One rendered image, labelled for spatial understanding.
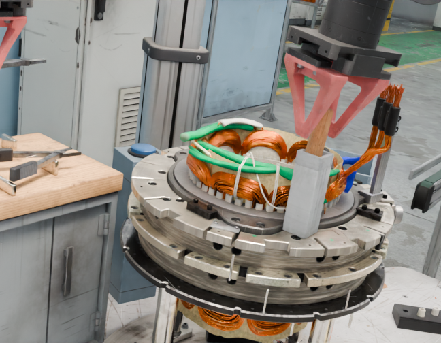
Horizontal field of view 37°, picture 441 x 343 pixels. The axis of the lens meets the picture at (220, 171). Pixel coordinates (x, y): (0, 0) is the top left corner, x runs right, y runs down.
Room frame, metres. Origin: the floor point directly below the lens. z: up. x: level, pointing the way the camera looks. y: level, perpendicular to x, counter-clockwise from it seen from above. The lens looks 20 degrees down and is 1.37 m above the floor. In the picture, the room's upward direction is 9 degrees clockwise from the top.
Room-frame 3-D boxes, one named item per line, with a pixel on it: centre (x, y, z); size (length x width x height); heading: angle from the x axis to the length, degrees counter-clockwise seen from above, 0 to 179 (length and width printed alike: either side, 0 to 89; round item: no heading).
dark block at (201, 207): (0.64, 0.01, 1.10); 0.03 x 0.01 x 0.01; 52
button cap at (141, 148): (0.99, 0.13, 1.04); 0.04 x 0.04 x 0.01
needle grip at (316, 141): (0.63, -0.09, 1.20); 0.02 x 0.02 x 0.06
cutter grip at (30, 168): (0.70, 0.23, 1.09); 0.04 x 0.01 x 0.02; 157
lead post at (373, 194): (0.76, -0.19, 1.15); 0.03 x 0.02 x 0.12; 134
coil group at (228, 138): (0.80, 0.00, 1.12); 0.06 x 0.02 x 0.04; 142
